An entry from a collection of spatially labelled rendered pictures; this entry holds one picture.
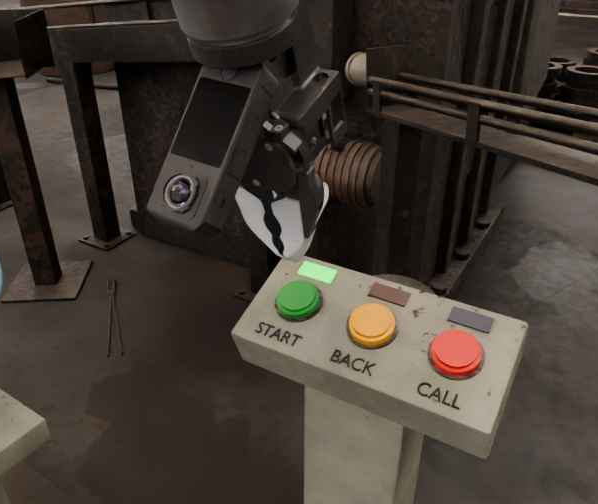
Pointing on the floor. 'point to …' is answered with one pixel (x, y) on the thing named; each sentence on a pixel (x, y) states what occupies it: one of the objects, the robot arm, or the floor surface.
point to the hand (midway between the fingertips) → (285, 255)
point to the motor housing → (344, 190)
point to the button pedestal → (377, 383)
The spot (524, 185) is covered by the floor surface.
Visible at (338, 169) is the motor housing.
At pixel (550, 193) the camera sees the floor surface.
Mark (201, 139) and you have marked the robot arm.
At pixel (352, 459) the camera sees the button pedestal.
